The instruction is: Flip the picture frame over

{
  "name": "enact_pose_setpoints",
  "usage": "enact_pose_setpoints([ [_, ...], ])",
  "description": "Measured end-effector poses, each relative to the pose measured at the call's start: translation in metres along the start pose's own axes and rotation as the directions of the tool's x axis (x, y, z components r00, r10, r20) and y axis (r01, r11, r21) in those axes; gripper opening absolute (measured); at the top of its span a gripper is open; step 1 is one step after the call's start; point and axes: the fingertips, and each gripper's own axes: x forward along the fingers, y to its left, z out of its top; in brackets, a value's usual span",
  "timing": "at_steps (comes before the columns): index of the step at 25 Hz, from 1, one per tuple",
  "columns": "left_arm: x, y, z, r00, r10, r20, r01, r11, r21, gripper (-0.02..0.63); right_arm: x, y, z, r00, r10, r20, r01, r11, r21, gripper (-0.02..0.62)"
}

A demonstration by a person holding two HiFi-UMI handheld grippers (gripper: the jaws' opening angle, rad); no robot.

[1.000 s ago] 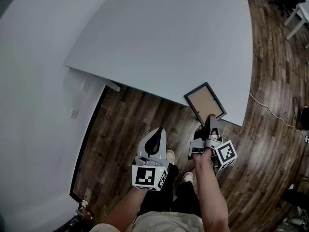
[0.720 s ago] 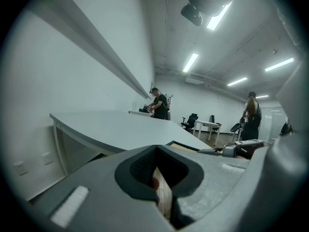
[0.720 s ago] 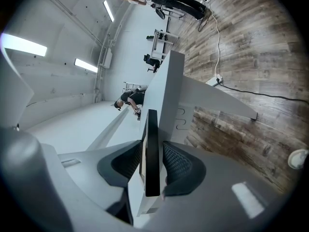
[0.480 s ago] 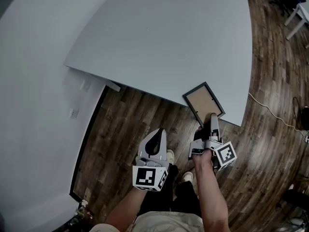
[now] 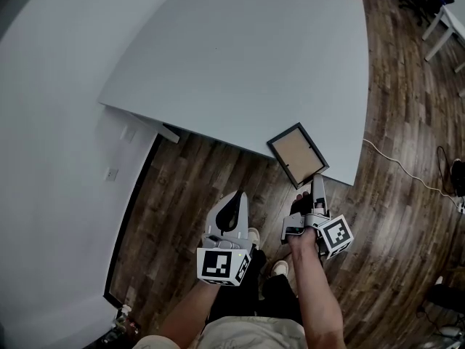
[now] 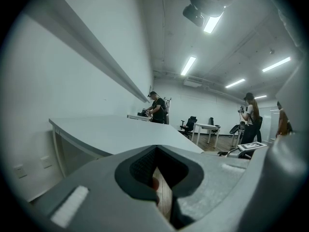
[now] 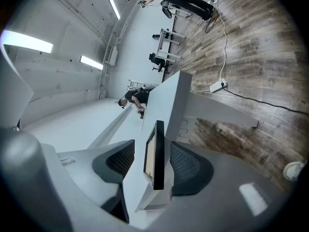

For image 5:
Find person's right hand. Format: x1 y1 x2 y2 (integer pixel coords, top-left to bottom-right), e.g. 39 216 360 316
286 190 319 249

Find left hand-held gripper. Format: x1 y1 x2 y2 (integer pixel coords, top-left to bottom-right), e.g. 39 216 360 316
195 190 254 288

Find long white desk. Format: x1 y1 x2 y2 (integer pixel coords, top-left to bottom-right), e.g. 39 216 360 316
421 4 465 74

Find person's right shoe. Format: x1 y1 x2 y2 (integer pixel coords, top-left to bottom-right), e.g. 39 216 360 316
271 260 290 278

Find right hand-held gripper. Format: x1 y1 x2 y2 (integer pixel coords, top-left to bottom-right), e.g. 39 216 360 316
281 174 355 260

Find person's left forearm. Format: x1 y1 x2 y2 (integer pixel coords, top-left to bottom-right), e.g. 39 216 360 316
159 281 221 349

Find large white table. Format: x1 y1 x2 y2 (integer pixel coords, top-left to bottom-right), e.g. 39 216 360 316
97 0 371 187

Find black picture frame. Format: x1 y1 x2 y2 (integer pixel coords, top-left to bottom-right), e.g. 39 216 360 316
267 121 330 190

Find white power cable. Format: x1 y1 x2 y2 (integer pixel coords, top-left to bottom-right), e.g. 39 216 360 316
362 138 462 206

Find black trousers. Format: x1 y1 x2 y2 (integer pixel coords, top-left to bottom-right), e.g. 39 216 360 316
206 247 304 326

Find person's right forearm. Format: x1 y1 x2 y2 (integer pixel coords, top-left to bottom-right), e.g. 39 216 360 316
288 245 344 349

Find beige shirt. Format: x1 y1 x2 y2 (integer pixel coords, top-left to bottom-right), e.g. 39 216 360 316
132 314 306 349

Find black bag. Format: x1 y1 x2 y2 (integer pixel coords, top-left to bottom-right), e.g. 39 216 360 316
450 158 465 198

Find black floor cable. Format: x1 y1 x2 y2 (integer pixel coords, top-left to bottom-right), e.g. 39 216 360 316
435 145 455 196

